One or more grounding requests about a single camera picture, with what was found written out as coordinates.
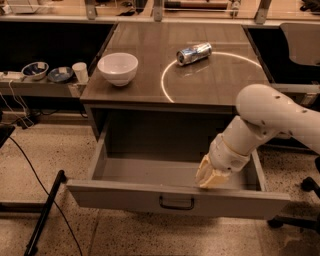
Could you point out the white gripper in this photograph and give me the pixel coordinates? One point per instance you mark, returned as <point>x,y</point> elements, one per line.
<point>227,156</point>

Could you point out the grey top drawer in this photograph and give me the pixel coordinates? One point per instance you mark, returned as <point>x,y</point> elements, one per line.
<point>150,166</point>

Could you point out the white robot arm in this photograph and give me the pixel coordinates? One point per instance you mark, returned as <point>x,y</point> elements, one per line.
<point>263,113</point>

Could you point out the grey drawer cabinet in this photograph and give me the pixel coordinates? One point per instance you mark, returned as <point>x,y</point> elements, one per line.
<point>163,90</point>

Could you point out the crushed silver blue can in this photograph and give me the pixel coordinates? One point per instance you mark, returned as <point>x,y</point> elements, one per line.
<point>193,54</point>

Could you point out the white bowl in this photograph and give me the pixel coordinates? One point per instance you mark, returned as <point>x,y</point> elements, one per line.
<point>119,69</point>

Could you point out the black office chair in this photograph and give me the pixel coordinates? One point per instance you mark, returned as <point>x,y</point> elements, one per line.
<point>301,81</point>

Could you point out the white paper cup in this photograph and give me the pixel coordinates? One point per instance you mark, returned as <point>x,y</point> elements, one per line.
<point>80,70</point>

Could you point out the dark blue shallow dish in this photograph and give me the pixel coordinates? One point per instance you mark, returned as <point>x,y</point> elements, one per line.
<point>60,74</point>

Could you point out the black stand leg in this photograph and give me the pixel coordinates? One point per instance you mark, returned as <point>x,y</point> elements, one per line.
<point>30,207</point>

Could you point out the blue patterned bowl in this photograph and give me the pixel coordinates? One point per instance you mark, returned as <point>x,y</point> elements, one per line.
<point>35,71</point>

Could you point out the low grey side shelf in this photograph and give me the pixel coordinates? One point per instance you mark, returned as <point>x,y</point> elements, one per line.
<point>42,89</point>

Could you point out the white power strip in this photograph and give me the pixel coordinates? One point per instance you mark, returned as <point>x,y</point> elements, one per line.
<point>11,75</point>

